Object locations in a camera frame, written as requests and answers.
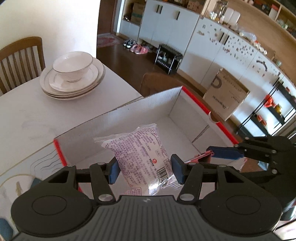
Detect purple print snack bag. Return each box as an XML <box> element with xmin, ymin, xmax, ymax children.
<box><xmin>94</xmin><ymin>123</ymin><xmax>177</xmax><ymax>196</ymax></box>

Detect red cardboard box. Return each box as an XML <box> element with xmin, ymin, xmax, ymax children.
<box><xmin>53</xmin><ymin>86</ymin><xmax>248</xmax><ymax>202</ymax></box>

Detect black metal rack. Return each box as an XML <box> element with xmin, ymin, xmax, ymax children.
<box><xmin>236</xmin><ymin>78</ymin><xmax>295</xmax><ymax>138</ymax></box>

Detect brown cardboard box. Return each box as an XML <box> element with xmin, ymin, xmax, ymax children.
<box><xmin>203</xmin><ymin>68</ymin><xmax>250</xmax><ymax>121</ymax></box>

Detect stacked white plates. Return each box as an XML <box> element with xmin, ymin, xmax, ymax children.
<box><xmin>40</xmin><ymin>59</ymin><xmax>105</xmax><ymax>100</ymax></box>

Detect white ceramic bowl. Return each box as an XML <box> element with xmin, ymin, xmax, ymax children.
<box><xmin>53</xmin><ymin>51</ymin><xmax>93</xmax><ymax>82</ymax></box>

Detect black shoe rack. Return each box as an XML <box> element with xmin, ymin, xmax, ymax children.
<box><xmin>154</xmin><ymin>44</ymin><xmax>183</xmax><ymax>75</ymax></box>

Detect pink slippers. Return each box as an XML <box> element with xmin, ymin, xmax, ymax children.
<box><xmin>130</xmin><ymin>44</ymin><xmax>149</xmax><ymax>55</ymax></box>

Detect wooden dining chair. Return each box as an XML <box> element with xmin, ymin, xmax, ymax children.
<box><xmin>1</xmin><ymin>36</ymin><xmax>46</xmax><ymax>95</ymax></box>

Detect wall cabinet shelving unit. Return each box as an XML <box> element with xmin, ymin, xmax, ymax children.
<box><xmin>119</xmin><ymin>1</ymin><xmax>295</xmax><ymax>137</ymax></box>

